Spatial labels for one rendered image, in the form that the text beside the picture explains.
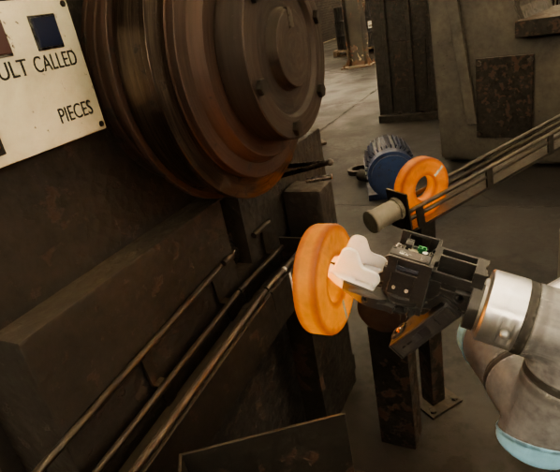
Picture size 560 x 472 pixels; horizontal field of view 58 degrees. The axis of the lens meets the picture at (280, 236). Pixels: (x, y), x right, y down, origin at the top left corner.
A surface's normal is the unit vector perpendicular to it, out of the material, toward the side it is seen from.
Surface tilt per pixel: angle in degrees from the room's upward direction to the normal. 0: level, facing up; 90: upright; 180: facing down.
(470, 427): 0
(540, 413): 76
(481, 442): 0
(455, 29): 90
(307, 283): 65
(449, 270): 91
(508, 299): 42
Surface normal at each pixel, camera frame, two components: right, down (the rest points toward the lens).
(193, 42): -0.02, 0.22
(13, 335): -0.18, -0.90
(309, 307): -0.43, 0.40
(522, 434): -0.81, 0.12
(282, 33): 0.88, 0.04
